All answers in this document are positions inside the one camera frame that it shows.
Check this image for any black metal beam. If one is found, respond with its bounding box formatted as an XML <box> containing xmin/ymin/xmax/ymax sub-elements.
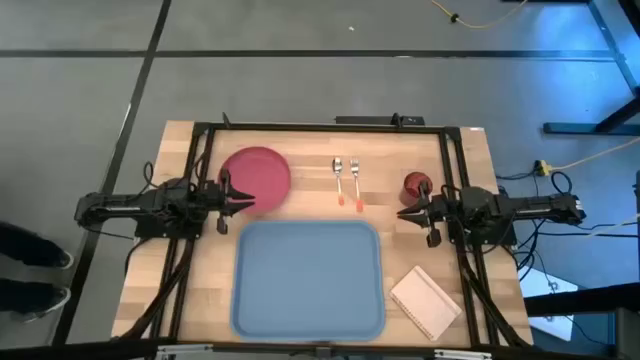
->
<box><xmin>523</xmin><ymin>282</ymin><xmax>640</xmax><ymax>317</ymax></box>

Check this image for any silver spoon orange handle tip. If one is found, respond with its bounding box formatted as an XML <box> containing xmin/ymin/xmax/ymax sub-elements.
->
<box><xmin>332</xmin><ymin>156</ymin><xmax>346</xmax><ymax>207</ymax></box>

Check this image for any black metal stand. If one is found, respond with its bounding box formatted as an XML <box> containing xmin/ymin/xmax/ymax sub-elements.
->
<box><xmin>542</xmin><ymin>0</ymin><xmax>640</xmax><ymax>136</ymax></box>

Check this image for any beige spiral notebook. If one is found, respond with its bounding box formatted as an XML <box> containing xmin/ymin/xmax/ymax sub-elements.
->
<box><xmin>388</xmin><ymin>265</ymin><xmax>463</xmax><ymax>342</ymax></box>

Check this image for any person's foot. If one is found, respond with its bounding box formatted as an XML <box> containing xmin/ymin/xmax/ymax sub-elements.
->
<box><xmin>0</xmin><ymin>278</ymin><xmax>71</xmax><ymax>321</ymax></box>
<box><xmin>0</xmin><ymin>222</ymin><xmax>75</xmax><ymax>271</ymax></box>

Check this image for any silver metal bracket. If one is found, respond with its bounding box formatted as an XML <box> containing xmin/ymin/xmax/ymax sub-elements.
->
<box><xmin>156</xmin><ymin>343</ymin><xmax>215</xmax><ymax>360</ymax></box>
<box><xmin>433</xmin><ymin>348</ymin><xmax>494</xmax><ymax>360</ymax></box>

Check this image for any black metal table frame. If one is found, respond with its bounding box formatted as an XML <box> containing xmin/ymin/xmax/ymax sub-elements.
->
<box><xmin>113</xmin><ymin>112</ymin><xmax>534</xmax><ymax>350</ymax></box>

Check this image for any dark red cup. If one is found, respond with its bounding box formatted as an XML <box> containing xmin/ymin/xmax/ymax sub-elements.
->
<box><xmin>402</xmin><ymin>171</ymin><xmax>434</xmax><ymax>200</ymax></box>

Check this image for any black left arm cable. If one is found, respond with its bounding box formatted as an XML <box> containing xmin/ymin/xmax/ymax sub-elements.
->
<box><xmin>142</xmin><ymin>160</ymin><xmax>171</xmax><ymax>194</ymax></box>

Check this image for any blue plastic tray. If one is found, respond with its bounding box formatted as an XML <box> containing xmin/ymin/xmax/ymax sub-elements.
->
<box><xmin>229</xmin><ymin>219</ymin><xmax>387</xmax><ymax>343</ymax></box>

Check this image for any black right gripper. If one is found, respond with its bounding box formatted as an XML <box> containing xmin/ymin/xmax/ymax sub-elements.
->
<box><xmin>397</xmin><ymin>181</ymin><xmax>454</xmax><ymax>249</ymax></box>

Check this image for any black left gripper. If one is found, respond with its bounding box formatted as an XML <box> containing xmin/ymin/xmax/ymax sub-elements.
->
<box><xmin>198</xmin><ymin>168</ymin><xmax>257</xmax><ymax>236</ymax></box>

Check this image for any grey box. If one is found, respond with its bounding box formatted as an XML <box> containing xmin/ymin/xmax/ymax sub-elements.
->
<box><xmin>614</xmin><ymin>307</ymin><xmax>640</xmax><ymax>360</ymax></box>

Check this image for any silver fork orange handle tip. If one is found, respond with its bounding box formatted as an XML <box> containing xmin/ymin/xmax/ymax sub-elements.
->
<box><xmin>349</xmin><ymin>157</ymin><xmax>365</xmax><ymax>214</ymax></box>

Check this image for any yellow floor cable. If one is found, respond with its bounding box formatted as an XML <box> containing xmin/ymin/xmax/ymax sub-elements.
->
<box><xmin>430</xmin><ymin>0</ymin><xmax>529</xmax><ymax>30</ymax></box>

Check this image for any white floor board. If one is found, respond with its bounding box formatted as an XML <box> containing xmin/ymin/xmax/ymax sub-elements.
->
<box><xmin>519</xmin><ymin>267</ymin><xmax>579</xmax><ymax>342</ymax></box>

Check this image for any black bar-shaped device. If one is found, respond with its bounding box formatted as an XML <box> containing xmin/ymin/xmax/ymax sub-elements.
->
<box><xmin>334</xmin><ymin>114</ymin><xmax>426</xmax><ymax>127</ymax></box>

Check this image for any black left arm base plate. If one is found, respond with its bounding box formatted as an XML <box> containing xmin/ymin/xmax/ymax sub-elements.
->
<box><xmin>133</xmin><ymin>218</ymin><xmax>205</xmax><ymax>240</ymax></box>

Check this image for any black overhead rig bar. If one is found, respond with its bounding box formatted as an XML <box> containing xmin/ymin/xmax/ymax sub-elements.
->
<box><xmin>0</xmin><ymin>338</ymin><xmax>640</xmax><ymax>360</ymax></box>

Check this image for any red round plate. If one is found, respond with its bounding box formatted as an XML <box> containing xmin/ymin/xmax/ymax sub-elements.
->
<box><xmin>218</xmin><ymin>145</ymin><xmax>293</xmax><ymax>216</ymax></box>

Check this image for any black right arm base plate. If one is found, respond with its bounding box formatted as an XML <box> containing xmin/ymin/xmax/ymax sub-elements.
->
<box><xmin>452</xmin><ymin>227</ymin><xmax>519</xmax><ymax>248</ymax></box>

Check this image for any cream floor cable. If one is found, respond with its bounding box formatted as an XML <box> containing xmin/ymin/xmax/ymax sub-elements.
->
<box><xmin>549</xmin><ymin>137</ymin><xmax>640</xmax><ymax>174</ymax></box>

